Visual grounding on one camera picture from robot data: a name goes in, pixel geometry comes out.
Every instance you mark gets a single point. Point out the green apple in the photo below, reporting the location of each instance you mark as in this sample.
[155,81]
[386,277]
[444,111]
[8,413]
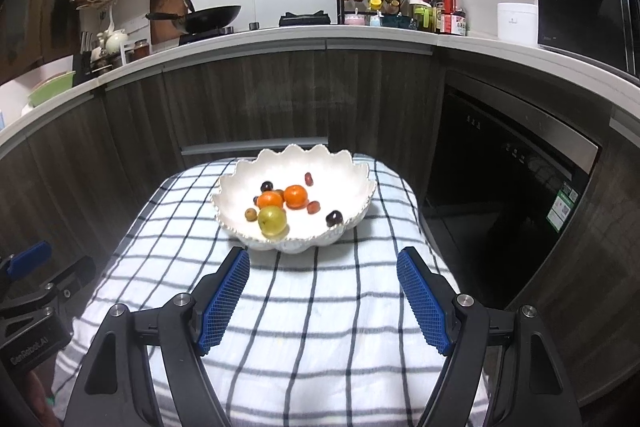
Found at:
[272,221]

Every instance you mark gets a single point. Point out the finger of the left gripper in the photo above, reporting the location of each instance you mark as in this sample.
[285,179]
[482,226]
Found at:
[20,265]
[67,283]

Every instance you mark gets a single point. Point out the built-in black dishwasher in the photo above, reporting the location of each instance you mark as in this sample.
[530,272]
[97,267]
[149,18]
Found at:
[505,182]

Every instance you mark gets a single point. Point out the black wok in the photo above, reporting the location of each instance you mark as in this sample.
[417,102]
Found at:
[198,21]

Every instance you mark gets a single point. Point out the wooden cutting board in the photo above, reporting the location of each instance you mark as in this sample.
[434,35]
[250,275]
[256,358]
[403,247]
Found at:
[163,30]

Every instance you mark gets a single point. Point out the red grape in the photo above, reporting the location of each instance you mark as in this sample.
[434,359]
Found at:
[313,207]
[309,178]

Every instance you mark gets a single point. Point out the yellow lid jar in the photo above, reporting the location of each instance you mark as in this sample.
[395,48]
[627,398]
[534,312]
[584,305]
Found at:
[376,5]

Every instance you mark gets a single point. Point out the white teapot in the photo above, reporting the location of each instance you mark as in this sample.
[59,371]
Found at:
[114,40]

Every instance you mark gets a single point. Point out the orange mandarin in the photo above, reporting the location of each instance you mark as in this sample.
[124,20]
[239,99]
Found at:
[270,198]
[296,197]

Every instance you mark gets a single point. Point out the dark cherry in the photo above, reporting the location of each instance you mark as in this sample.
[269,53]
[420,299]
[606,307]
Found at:
[266,186]
[335,217]

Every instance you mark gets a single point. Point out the black microwave oven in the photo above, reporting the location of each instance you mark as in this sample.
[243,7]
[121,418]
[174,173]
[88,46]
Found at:
[602,31]

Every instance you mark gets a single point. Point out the brown longan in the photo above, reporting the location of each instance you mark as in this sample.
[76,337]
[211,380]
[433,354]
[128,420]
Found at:
[250,215]

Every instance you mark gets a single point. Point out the person's left hand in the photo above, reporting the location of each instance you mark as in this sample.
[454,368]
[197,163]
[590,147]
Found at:
[33,392]

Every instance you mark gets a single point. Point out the white rice cooker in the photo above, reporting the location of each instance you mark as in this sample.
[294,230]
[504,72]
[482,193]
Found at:
[517,22]

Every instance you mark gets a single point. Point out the blue checked white cloth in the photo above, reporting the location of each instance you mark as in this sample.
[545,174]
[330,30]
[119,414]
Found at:
[321,338]

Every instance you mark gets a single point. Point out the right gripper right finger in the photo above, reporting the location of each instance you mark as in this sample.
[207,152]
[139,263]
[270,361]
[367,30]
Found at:
[531,387]

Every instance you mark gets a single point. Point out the white scalloped ceramic bowl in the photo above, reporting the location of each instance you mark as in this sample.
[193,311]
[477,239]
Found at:
[341,183]

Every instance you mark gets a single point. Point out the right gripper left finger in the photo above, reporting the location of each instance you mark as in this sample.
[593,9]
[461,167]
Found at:
[115,386]

